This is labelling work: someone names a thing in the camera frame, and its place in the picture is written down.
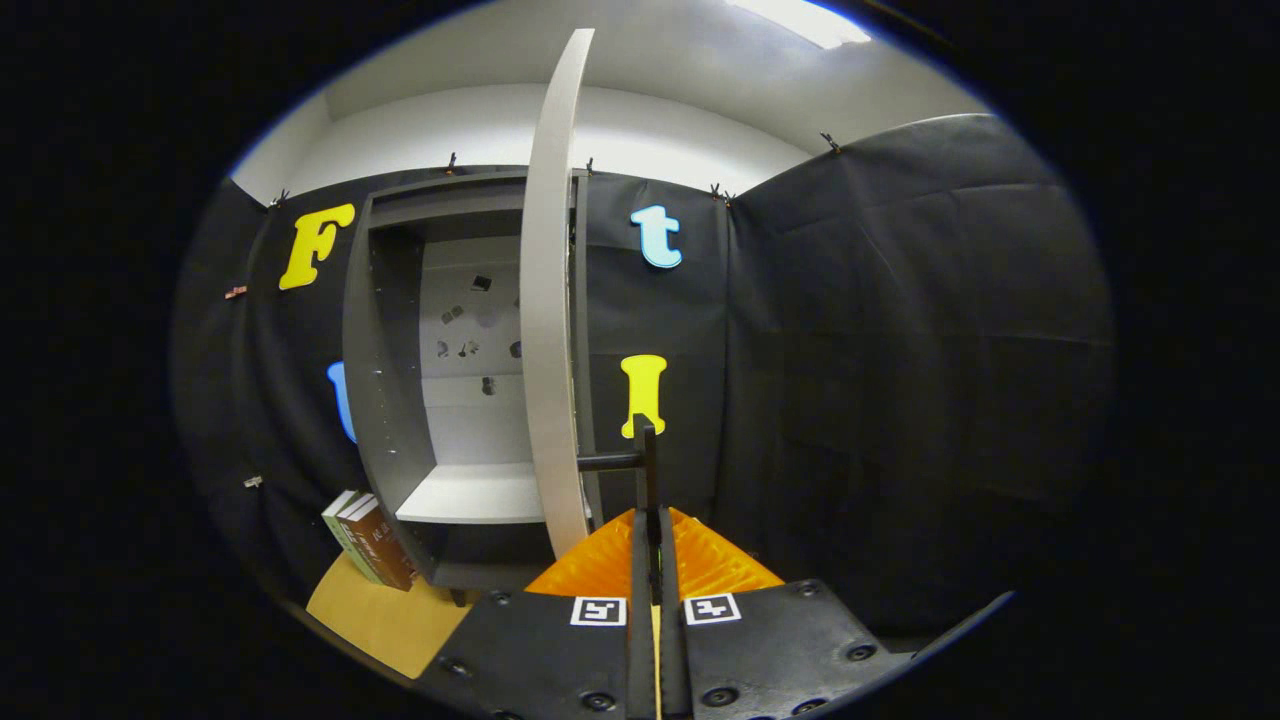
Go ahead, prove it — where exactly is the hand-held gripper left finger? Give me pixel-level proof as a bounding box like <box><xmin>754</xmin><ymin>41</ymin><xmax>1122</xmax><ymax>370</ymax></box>
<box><xmin>415</xmin><ymin>508</ymin><xmax>661</xmax><ymax>720</ymax></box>

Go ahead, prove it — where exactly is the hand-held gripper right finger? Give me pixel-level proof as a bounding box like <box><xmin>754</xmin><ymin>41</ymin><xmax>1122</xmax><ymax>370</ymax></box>
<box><xmin>655</xmin><ymin>505</ymin><xmax>916</xmax><ymax>720</ymax></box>

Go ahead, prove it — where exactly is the black door handle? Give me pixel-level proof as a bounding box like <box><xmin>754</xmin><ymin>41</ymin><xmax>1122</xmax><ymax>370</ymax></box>
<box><xmin>578</xmin><ymin>415</ymin><xmax>661</xmax><ymax>604</ymax></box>

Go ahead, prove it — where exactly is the beige cabinet door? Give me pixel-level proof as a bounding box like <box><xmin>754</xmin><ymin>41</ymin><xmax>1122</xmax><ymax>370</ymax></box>
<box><xmin>520</xmin><ymin>28</ymin><xmax>601</xmax><ymax>559</ymax></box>

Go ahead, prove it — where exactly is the white cabinet shelf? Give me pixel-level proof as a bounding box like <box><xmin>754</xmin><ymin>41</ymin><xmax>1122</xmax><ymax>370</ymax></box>
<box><xmin>395</xmin><ymin>462</ymin><xmax>546</xmax><ymax>525</ymax></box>

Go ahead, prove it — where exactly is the black backdrop cloth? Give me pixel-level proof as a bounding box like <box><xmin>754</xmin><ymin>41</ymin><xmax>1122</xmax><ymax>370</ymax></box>
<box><xmin>170</xmin><ymin>112</ymin><xmax>1116</xmax><ymax>641</ymax></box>

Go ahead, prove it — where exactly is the grey cabinet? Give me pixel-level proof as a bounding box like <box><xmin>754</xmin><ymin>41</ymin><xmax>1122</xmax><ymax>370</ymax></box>
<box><xmin>342</xmin><ymin>168</ymin><xmax>606</xmax><ymax>606</ymax></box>

